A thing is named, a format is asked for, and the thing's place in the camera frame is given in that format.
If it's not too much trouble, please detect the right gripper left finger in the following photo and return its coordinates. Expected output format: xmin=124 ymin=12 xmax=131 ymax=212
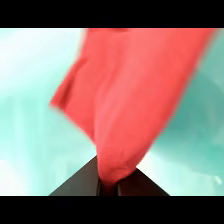
xmin=48 ymin=155 xmax=102 ymax=197

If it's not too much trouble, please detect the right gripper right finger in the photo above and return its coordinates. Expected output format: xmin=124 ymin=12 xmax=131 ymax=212
xmin=116 ymin=168 xmax=171 ymax=197

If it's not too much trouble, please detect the red T-shirt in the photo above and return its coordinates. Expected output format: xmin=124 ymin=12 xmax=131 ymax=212
xmin=49 ymin=27 xmax=218 ymax=197

